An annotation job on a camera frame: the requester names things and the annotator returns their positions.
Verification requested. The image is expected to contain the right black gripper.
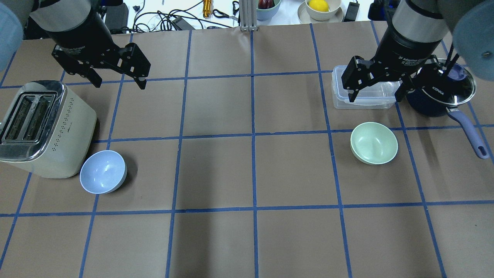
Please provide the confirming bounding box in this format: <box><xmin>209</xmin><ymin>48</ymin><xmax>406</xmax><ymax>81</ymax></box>
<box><xmin>341</xmin><ymin>42</ymin><xmax>439</xmax><ymax>103</ymax></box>

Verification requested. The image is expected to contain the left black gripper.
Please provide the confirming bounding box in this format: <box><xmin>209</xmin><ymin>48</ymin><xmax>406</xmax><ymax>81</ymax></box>
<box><xmin>52</xmin><ymin>37</ymin><xmax>151</xmax><ymax>90</ymax></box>

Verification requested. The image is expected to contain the green bowl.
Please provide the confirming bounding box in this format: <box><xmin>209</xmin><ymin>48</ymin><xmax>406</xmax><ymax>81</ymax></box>
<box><xmin>350</xmin><ymin>122</ymin><xmax>399</xmax><ymax>165</ymax></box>

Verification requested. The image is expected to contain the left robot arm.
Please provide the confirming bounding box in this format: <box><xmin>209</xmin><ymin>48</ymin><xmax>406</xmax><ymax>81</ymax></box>
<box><xmin>0</xmin><ymin>0</ymin><xmax>151</xmax><ymax>89</ymax></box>

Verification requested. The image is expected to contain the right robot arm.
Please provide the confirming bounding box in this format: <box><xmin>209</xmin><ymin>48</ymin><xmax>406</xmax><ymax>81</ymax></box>
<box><xmin>341</xmin><ymin>0</ymin><xmax>494</xmax><ymax>102</ymax></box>

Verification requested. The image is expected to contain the beige bowl with lemon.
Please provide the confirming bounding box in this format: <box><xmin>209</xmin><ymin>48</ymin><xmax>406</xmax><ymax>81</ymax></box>
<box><xmin>305</xmin><ymin>0</ymin><xmax>341</xmax><ymax>21</ymax></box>

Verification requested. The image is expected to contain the blue bowl with fruit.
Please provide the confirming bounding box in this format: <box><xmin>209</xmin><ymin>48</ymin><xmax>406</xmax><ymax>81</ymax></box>
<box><xmin>256</xmin><ymin>0</ymin><xmax>281</xmax><ymax>21</ymax></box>

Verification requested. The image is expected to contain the clear plastic container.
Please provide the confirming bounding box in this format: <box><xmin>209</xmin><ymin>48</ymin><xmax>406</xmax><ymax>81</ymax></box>
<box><xmin>332</xmin><ymin>65</ymin><xmax>400</xmax><ymax>109</ymax></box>

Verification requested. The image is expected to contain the dark blue saucepan with lid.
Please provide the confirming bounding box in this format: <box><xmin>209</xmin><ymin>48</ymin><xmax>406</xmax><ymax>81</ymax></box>
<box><xmin>408</xmin><ymin>58</ymin><xmax>489</xmax><ymax>159</ymax></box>

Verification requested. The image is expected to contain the black power adapter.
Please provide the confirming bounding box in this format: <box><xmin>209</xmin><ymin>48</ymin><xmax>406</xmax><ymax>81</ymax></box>
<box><xmin>342</xmin><ymin>2</ymin><xmax>360</xmax><ymax>22</ymax></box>

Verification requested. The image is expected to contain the cream toaster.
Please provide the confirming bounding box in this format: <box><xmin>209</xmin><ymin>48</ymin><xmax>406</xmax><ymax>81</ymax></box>
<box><xmin>0</xmin><ymin>80</ymin><xmax>97</xmax><ymax>178</ymax></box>

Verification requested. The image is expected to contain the orange screwdriver handle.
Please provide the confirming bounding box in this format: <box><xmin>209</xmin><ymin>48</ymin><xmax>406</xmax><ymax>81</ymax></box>
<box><xmin>202</xmin><ymin>0</ymin><xmax>212</xmax><ymax>18</ymax></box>

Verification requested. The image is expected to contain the aluminium frame post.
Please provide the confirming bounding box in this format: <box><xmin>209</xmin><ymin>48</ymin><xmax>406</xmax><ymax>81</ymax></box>
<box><xmin>239</xmin><ymin>0</ymin><xmax>258</xmax><ymax>32</ymax></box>

